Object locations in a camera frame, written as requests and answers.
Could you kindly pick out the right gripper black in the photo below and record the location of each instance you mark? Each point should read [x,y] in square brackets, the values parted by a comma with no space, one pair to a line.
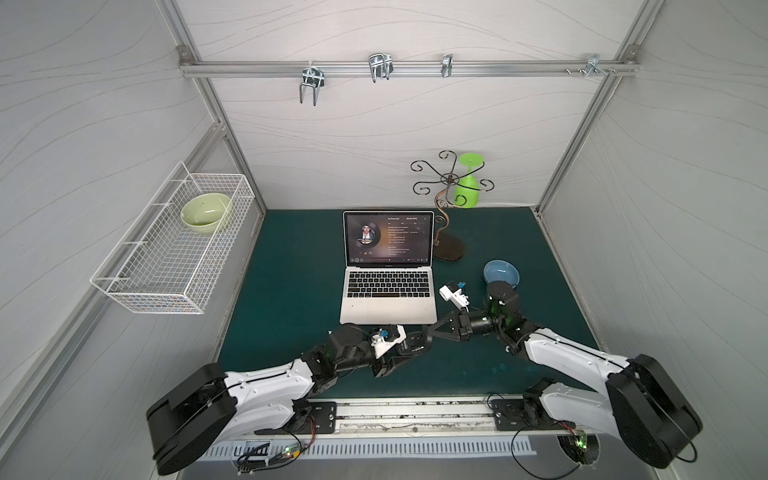
[462,323]

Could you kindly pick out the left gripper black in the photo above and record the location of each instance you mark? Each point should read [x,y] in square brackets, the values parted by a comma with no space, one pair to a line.
[402,349]

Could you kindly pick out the silver laptop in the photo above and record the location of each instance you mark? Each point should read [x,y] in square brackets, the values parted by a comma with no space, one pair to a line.
[388,276]

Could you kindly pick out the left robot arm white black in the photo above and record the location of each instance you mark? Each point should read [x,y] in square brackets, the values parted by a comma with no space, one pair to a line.
[213,405]

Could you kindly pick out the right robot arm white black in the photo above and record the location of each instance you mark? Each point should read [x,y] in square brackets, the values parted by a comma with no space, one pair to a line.
[632,399]

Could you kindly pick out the blue bowl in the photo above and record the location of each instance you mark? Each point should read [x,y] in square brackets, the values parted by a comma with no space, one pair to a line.
[501,270]

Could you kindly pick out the dark metal cup stand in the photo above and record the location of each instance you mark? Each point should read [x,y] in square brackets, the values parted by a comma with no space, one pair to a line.
[446,247]

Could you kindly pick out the green plastic goblet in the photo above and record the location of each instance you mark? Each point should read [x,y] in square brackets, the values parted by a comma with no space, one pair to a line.
[466,193]

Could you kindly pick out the white vent grille strip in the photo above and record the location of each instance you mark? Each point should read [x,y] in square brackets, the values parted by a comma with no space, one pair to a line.
[375,448]

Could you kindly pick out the green bowl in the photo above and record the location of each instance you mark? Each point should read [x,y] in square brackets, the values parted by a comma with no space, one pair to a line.
[207,213]

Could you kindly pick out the small metal hook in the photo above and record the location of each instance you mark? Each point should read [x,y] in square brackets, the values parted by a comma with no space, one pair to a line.
[446,65]

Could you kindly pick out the metal double hook middle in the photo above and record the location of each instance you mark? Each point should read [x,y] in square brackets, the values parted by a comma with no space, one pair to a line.
[381,66]

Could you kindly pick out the metal double hook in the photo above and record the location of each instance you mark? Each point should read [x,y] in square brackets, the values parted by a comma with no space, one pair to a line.
[381,66]
[312,80]

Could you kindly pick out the metal double hook left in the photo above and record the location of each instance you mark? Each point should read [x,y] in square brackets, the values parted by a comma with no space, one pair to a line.
[312,80]

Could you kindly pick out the metal hook right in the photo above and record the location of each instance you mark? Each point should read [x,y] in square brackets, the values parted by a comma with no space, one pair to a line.
[592,68]

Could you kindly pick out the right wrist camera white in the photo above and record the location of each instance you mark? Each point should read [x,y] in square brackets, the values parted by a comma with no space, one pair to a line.
[453,292]

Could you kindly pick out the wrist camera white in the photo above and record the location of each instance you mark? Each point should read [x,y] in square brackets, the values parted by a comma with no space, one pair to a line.
[386,338]
[453,292]

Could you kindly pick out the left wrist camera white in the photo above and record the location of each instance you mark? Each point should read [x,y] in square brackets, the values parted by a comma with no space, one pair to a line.
[386,338]

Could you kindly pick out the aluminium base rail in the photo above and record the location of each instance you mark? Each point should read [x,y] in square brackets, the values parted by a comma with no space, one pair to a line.
[413,413]

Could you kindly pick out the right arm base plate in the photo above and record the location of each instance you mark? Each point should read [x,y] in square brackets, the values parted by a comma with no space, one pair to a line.
[519,413]

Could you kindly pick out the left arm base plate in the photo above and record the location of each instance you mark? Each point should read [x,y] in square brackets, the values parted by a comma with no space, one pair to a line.
[318,417]

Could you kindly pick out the white wire basket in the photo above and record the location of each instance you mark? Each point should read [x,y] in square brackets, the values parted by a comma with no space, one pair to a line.
[160,266]

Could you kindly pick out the aluminium top rail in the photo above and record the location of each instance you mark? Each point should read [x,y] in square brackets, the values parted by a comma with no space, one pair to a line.
[402,69]

